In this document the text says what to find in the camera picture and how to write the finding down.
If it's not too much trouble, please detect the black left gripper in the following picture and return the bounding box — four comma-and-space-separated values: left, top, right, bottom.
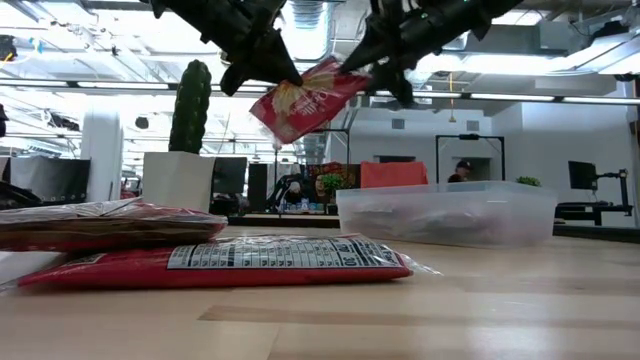
149, 0, 304, 96

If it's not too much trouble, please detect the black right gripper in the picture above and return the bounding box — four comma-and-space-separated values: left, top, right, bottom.
339, 0, 491, 107

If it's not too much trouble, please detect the red popcorn bag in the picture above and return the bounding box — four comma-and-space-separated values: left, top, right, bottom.
248, 55, 374, 146
0, 196, 229, 226
0, 219, 229, 253
17, 233, 444, 291

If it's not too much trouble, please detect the green cactus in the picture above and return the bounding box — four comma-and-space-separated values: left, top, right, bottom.
168, 58, 213, 155

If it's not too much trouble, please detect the black monitor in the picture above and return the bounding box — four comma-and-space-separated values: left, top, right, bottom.
567, 160, 599, 191
212, 156, 249, 195

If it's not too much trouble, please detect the orange panel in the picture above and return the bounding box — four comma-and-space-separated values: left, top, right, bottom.
359, 160, 430, 190

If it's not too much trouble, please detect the black cabinet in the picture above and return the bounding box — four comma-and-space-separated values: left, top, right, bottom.
247, 163, 270, 211

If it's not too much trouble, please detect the person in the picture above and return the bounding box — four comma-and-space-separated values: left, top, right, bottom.
447, 159, 474, 184

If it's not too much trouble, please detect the white planter pot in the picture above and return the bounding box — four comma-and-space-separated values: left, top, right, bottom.
142, 151, 217, 214

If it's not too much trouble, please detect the clear plastic bin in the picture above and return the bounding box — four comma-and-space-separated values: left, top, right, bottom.
335, 180, 559, 250

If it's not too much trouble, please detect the white column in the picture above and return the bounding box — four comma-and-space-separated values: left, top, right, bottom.
80, 110, 125, 204

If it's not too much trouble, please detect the dark partition screen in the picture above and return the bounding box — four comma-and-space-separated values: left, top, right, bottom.
0, 155, 92, 204

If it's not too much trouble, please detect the black desk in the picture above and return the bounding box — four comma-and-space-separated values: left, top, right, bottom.
554, 201, 634, 226

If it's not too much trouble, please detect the black stand frame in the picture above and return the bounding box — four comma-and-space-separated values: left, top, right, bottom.
434, 133, 506, 184

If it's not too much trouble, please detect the black aluminium table frame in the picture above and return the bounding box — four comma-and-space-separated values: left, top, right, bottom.
227, 213, 640, 245

